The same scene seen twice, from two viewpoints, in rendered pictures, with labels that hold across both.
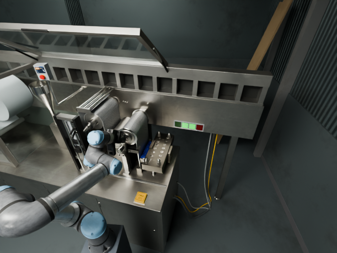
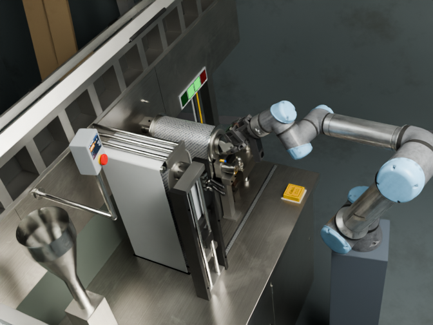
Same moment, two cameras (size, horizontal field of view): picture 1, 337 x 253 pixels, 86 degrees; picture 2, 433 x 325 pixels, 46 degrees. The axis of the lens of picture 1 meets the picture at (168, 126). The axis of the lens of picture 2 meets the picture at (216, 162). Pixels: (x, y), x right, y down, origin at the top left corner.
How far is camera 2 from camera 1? 182 cm
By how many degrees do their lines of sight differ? 54
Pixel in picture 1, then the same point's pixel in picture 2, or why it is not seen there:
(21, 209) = (421, 132)
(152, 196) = (291, 180)
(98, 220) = (361, 189)
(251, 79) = not seen: outside the picture
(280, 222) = not seen: hidden behind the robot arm
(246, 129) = (232, 31)
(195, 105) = (190, 44)
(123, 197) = (287, 218)
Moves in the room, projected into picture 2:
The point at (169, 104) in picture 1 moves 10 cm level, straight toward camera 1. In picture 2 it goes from (167, 72) to (190, 73)
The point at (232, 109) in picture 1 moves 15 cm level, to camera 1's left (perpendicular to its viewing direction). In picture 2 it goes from (217, 15) to (211, 30)
